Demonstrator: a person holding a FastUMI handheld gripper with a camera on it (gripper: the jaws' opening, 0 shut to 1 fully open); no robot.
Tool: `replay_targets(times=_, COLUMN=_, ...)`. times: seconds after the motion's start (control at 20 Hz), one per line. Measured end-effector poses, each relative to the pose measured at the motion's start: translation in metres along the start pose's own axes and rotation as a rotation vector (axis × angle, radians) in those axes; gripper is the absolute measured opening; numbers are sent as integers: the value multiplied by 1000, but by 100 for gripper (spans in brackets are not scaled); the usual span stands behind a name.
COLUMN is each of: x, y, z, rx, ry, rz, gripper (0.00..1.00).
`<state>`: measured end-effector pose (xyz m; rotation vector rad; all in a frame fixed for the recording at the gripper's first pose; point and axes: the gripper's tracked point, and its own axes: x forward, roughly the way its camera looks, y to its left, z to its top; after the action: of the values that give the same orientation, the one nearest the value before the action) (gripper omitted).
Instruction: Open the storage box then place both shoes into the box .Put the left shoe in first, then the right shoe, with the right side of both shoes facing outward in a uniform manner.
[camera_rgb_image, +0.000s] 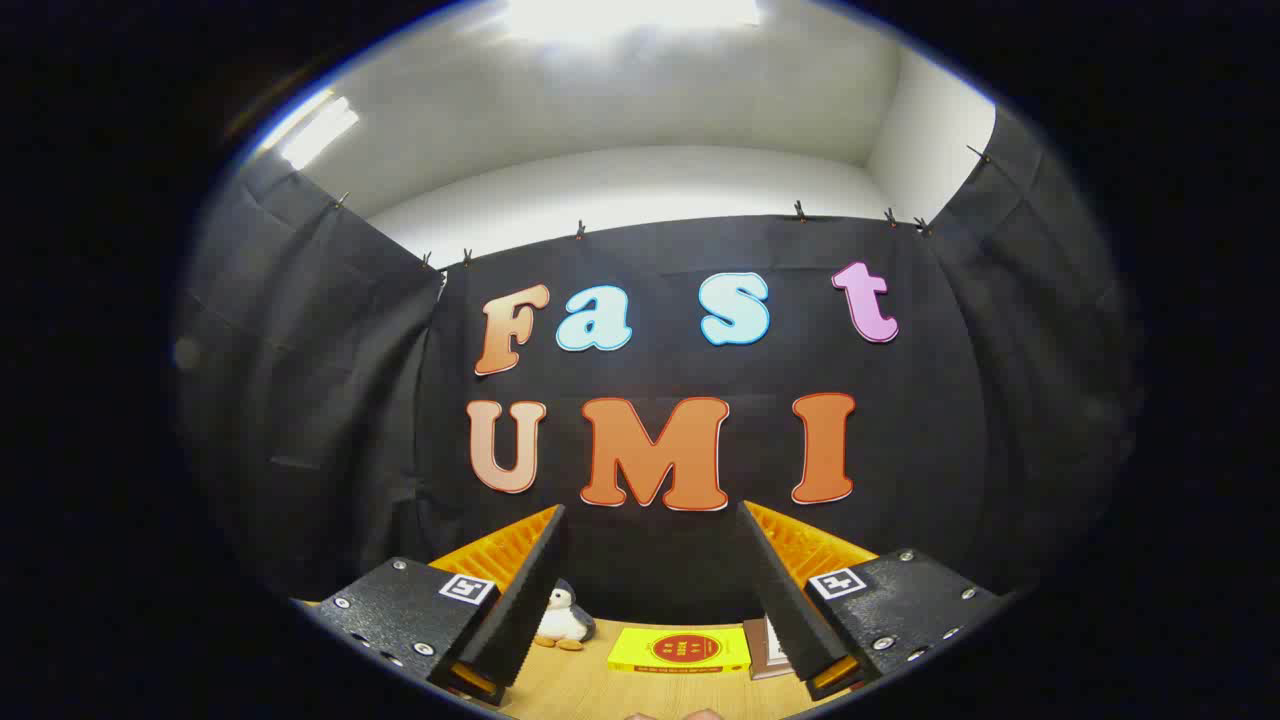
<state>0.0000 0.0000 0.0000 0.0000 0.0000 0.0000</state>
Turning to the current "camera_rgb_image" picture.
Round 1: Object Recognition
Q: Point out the yellow book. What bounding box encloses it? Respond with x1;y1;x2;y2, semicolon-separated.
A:
607;626;752;675

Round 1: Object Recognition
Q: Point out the ceiling strip light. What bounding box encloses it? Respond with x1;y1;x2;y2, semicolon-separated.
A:
255;90;361;171

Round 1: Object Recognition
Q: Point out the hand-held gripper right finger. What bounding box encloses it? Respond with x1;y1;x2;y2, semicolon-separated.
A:
737;500;1013;703

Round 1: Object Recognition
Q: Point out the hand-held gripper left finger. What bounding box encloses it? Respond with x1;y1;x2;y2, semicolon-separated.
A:
298;503;573;709

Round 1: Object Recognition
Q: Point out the penguin plush toy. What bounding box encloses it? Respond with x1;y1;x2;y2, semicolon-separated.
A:
535;578;598;652

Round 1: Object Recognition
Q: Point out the brown cover book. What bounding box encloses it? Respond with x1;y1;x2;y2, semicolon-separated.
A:
743;617;796;681

